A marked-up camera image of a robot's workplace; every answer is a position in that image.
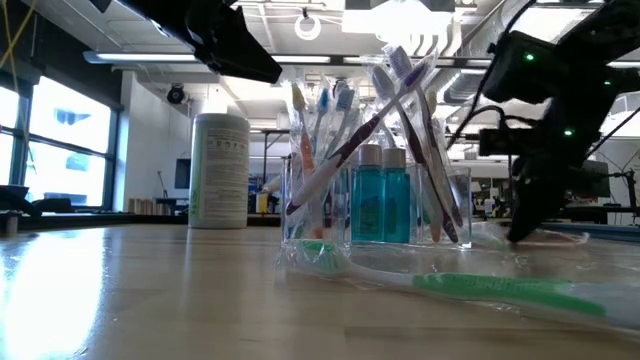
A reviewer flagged white wipes canister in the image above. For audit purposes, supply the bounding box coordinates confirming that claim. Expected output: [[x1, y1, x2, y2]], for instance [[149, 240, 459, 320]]
[[187, 112, 251, 230]]

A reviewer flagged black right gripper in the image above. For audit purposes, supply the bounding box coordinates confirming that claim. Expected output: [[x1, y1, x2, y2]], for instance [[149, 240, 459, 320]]
[[478, 102, 601, 245]]

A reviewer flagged thin black cable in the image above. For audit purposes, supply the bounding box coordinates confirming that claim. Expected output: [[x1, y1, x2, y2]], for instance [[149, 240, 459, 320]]
[[587, 104, 640, 159]]

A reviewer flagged silver ventilation duct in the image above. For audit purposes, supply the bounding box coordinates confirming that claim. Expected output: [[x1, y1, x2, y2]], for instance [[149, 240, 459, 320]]
[[442, 0, 516, 107]]

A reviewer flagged round ceiling lamp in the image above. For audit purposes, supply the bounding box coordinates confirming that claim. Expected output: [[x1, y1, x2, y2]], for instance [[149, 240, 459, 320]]
[[293, 12, 322, 42]]

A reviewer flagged window with dark frame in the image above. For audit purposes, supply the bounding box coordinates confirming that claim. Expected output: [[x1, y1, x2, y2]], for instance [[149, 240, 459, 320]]
[[0, 74, 124, 211]]

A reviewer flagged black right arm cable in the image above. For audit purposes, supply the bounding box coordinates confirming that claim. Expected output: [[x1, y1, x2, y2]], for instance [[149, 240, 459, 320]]
[[446, 0, 539, 150]]

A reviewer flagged black computer monitor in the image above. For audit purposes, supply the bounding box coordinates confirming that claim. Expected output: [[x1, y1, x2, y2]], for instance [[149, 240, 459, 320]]
[[574, 157, 612, 200]]

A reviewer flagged black ceiling camera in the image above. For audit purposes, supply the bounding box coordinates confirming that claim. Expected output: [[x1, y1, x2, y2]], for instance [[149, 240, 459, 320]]
[[166, 83, 187, 105]]

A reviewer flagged dark wall screen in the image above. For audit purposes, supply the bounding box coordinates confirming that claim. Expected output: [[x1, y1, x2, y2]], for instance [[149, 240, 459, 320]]
[[173, 157, 193, 191]]

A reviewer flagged blue mouthwash bottle white cap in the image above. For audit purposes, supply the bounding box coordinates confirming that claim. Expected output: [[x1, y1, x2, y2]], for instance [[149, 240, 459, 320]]
[[349, 143, 386, 244], [382, 147, 412, 245]]

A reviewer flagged clear acrylic organizer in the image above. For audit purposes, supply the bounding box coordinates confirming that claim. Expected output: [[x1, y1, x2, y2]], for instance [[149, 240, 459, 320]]
[[279, 158, 473, 250]]

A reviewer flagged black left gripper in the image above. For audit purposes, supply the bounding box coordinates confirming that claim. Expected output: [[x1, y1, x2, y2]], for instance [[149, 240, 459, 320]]
[[89, 0, 284, 85]]

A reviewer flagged yellow cable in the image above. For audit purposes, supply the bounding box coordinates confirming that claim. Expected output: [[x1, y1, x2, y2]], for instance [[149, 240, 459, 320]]
[[0, 0, 40, 71]]

